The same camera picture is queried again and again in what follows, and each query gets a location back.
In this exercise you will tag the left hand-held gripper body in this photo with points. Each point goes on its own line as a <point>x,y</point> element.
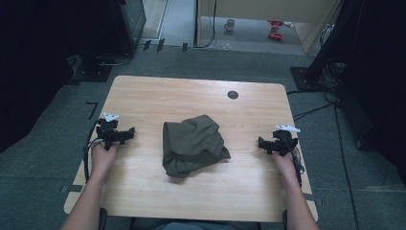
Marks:
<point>108,132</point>

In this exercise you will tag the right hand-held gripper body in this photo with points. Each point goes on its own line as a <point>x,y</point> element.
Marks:
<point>283,142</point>

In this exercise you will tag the olive green shorts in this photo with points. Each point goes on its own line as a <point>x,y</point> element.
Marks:
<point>191,145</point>

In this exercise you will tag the person's right hand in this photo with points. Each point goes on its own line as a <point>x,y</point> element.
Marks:
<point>284,166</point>

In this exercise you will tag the person's left hand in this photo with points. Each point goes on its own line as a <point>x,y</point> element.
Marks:
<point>102,158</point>

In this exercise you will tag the dark round table grommet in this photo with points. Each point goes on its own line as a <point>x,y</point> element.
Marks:
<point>233,95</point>

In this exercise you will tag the black stand base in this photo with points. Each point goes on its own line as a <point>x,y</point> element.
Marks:
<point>303,80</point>
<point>92,72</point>

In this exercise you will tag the black floor tape strip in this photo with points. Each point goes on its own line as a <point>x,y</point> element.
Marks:
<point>146,44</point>
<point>160,44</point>

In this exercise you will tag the person's lap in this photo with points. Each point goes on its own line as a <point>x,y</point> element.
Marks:
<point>198,226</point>

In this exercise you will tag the red object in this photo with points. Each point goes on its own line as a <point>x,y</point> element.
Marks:
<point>275,36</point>
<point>276,23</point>

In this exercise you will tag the black curtain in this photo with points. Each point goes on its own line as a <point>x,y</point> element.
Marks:
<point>376,80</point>
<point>28,64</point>

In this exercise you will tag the black equipment cabinet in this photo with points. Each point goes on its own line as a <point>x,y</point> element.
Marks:
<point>130,22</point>

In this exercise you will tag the grey mug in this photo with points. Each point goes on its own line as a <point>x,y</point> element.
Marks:
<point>230,25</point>

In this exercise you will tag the light wooden cabinet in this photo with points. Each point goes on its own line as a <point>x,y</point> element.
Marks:
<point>268,8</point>

